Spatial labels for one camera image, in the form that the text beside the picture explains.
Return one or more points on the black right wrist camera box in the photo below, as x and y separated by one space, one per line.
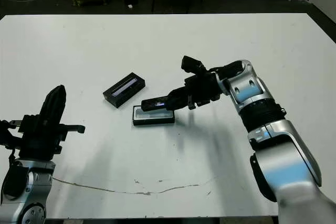
190 64

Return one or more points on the black box lid with window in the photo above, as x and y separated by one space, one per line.
123 90

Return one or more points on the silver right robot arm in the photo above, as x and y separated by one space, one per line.
275 134

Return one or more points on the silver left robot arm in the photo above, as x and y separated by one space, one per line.
31 190

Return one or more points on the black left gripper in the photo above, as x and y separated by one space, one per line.
39 142

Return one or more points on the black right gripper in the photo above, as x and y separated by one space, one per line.
204 87

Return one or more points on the black box with white insert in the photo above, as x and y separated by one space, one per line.
153 121

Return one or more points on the black slim camera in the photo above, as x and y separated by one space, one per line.
153 104

